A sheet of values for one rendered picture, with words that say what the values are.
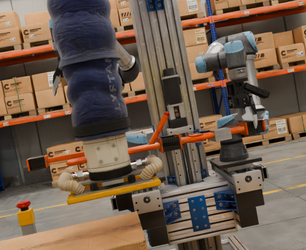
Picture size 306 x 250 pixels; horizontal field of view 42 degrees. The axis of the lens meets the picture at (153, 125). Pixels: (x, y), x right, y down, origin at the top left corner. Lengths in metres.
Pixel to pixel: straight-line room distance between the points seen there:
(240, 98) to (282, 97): 9.10
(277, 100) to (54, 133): 5.69
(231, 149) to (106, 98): 0.85
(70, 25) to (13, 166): 8.96
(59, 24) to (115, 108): 0.37
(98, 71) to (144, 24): 0.82
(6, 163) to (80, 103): 8.94
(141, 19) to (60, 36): 0.82
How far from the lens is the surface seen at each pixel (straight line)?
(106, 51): 1.49
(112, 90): 1.48
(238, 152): 2.08
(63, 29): 1.50
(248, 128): 1.65
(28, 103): 8.89
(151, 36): 2.22
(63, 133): 10.07
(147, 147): 1.55
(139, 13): 2.26
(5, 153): 10.35
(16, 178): 10.36
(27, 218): 2.11
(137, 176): 1.63
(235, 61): 1.64
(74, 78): 1.48
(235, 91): 1.65
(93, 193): 1.45
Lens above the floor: 1.41
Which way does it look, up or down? 3 degrees down
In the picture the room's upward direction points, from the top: 11 degrees counter-clockwise
